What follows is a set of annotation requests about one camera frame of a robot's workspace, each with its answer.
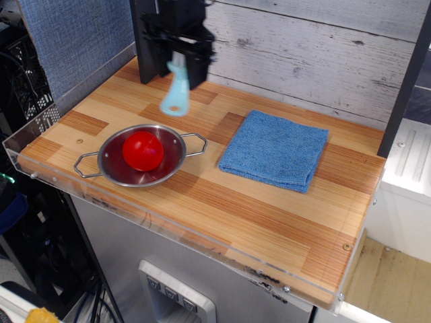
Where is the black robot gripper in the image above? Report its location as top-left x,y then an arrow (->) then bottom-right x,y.
145,1 -> 215,90

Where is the light blue dish brush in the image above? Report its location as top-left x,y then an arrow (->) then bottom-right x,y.
160,52 -> 189,117

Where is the red ball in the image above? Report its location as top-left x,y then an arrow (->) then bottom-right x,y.
122,131 -> 164,172

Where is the blue folded cloth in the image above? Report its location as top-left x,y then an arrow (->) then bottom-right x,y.
218,110 -> 329,193

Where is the black plastic crate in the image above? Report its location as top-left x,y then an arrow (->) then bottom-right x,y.
1,27 -> 53,124

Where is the clear acrylic table guard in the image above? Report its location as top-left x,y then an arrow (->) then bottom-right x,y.
5,60 -> 385,312

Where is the stainless steel cabinet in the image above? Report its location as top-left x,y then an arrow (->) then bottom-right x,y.
71,197 -> 313,322

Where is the grey button dispenser panel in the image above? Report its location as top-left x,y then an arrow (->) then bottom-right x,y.
138,260 -> 217,322

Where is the white plastic unit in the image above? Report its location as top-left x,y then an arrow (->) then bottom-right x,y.
364,118 -> 430,262

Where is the dark grey left post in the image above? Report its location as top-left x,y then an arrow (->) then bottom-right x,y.
129,0 -> 159,84

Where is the dark grey post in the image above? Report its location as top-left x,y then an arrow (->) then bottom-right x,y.
129,0 -> 159,84
377,1 -> 430,158

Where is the steel bowl with wire handles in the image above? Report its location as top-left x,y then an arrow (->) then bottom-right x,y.
74,124 -> 207,188

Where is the dark grey right post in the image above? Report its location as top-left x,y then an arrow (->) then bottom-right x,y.
377,1 -> 430,158

